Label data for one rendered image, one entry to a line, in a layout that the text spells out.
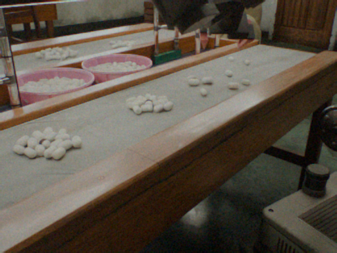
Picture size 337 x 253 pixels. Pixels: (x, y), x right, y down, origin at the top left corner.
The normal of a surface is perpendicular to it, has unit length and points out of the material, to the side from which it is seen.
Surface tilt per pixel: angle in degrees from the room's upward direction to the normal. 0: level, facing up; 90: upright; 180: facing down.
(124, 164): 0
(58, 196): 0
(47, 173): 0
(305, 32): 90
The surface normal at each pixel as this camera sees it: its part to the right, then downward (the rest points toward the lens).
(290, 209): 0.00, -0.90
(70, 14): 0.68, 0.31
